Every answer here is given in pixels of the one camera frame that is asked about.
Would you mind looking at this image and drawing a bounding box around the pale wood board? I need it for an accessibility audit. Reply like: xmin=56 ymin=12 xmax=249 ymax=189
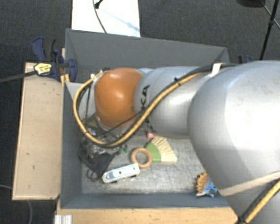
xmin=12 ymin=61 xmax=69 ymax=203

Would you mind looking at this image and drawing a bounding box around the green and cream hand fan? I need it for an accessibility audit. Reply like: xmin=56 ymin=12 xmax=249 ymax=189
xmin=143 ymin=135 xmax=179 ymax=165

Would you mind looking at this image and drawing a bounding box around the grey metal bin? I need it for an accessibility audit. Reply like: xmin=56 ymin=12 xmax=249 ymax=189
xmin=54 ymin=28 xmax=249 ymax=220

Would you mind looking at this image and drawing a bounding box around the blue and orange toy dinosaur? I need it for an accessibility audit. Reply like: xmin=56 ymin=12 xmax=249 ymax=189
xmin=194 ymin=172 xmax=219 ymax=199

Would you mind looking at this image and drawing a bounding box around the pale wooden ring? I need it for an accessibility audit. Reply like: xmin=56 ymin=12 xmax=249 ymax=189
xmin=129 ymin=146 xmax=154 ymax=170

